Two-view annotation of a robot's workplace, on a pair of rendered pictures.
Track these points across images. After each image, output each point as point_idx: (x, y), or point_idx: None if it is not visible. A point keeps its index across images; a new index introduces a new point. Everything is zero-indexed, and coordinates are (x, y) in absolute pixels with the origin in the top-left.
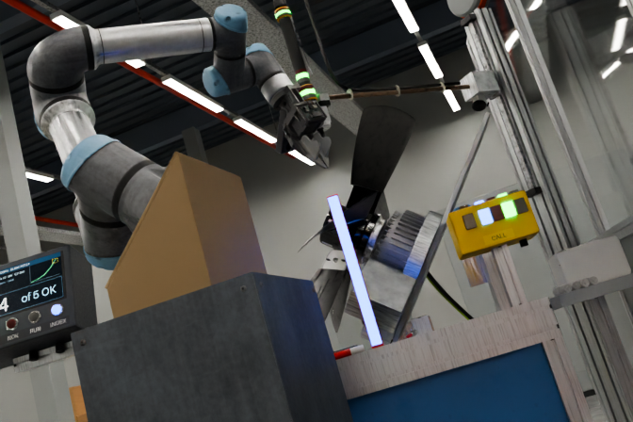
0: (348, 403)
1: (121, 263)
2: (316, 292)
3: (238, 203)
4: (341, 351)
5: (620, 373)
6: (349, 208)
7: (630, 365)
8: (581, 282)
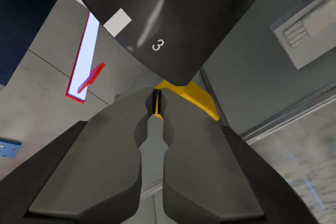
0: (34, 37)
1: None
2: (9, 80)
3: None
4: None
5: None
6: (135, 56)
7: None
8: (289, 41)
